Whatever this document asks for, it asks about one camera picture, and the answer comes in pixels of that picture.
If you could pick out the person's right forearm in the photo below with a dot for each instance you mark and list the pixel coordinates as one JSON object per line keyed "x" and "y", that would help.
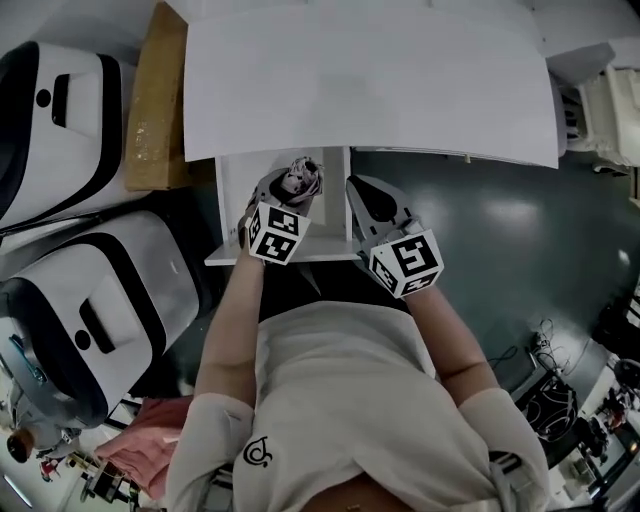
{"x": 450, "y": 340}

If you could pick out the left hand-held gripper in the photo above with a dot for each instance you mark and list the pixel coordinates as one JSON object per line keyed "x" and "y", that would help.
{"x": 275, "y": 235}

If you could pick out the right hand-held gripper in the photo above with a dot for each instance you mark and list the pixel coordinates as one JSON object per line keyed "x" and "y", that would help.
{"x": 407, "y": 260}

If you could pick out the small grey object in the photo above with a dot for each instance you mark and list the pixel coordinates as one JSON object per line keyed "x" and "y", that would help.
{"x": 300, "y": 172}

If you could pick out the white pod machine black trim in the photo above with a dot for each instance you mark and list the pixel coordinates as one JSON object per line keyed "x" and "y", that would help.
{"x": 90, "y": 310}
{"x": 55, "y": 130}

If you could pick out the pink cloth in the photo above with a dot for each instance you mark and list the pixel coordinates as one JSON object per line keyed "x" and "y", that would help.
{"x": 140, "y": 450}

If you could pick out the person's left forearm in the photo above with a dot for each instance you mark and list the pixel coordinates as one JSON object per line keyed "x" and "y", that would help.
{"x": 235, "y": 320}

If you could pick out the person's cream shirt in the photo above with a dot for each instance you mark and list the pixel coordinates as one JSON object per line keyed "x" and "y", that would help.
{"x": 350, "y": 390}

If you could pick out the grey chair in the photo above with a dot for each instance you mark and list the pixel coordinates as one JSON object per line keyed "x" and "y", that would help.
{"x": 575, "y": 62}

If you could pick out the brown cardboard box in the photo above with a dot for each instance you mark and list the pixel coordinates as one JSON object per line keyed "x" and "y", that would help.
{"x": 152, "y": 100}

